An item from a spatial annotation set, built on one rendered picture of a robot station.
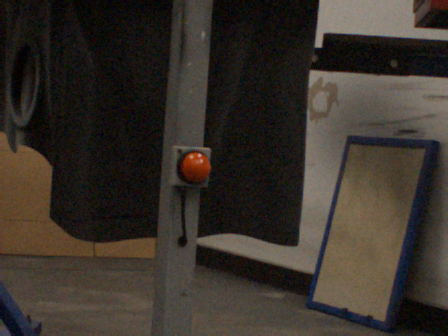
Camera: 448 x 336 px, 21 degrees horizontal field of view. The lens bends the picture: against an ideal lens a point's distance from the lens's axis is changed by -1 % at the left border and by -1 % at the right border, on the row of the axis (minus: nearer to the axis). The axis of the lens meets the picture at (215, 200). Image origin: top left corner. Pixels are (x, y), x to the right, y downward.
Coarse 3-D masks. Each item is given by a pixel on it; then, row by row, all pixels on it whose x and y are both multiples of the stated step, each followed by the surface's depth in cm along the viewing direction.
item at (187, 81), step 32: (192, 0) 151; (192, 32) 151; (192, 64) 152; (192, 96) 152; (192, 128) 153; (160, 192) 155; (192, 192) 153; (160, 224) 155; (192, 224) 154; (160, 256) 154; (192, 256) 154; (160, 288) 154; (192, 288) 154; (160, 320) 154
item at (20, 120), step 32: (0, 0) 199; (32, 0) 182; (0, 32) 201; (32, 32) 181; (0, 64) 201; (32, 64) 183; (0, 96) 202; (32, 96) 183; (0, 128) 202; (32, 128) 181
